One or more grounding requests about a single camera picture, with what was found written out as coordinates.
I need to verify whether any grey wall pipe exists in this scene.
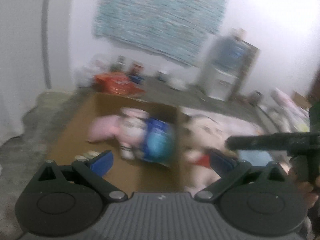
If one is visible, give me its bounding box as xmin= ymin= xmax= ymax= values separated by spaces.
xmin=41 ymin=0 xmax=52 ymax=89

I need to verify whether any pink round plush toy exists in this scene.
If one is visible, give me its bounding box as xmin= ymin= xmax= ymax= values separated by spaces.
xmin=87 ymin=107 xmax=150 ymax=160

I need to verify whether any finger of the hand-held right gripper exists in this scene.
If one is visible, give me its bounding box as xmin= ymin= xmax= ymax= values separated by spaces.
xmin=226 ymin=133 xmax=313 ymax=151

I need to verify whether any plush doll with red dress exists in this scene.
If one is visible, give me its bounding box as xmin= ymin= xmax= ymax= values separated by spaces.
xmin=180 ymin=114 xmax=240 ymax=193

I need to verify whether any white striped blanket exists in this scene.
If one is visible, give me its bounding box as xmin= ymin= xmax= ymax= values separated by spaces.
xmin=270 ymin=87 xmax=310 ymax=133

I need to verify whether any dark blue tissue pack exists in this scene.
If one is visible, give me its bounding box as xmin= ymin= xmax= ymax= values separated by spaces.
xmin=140 ymin=116 xmax=175 ymax=168

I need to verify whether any small cardboard box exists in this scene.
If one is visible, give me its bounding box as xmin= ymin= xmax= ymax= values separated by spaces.
xmin=291 ymin=91 xmax=310 ymax=108

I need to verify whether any person's right hand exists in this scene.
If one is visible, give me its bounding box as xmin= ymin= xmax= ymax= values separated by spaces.
xmin=287 ymin=172 xmax=320 ymax=205

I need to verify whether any blue water bottle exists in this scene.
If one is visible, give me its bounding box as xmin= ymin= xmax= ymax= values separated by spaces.
xmin=212 ymin=30 xmax=260 ymax=70

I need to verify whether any brown cardboard box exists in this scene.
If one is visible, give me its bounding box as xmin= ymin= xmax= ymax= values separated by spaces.
xmin=50 ymin=92 xmax=185 ymax=193

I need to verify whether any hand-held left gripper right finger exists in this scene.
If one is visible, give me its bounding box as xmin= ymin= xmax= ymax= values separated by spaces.
xmin=195 ymin=150 xmax=287 ymax=202

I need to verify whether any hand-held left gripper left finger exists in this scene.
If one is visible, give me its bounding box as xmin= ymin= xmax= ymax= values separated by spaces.
xmin=37 ymin=150 xmax=127 ymax=202

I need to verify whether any floral wall cloth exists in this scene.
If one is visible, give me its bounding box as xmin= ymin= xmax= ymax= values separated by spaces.
xmin=92 ymin=0 xmax=232 ymax=67

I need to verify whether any white water dispenser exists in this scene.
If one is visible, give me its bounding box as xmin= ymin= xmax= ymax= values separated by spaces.
xmin=197 ymin=62 xmax=250 ymax=102

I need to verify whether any red orange bag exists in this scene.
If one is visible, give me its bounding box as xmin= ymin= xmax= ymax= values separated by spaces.
xmin=94 ymin=71 xmax=145 ymax=95

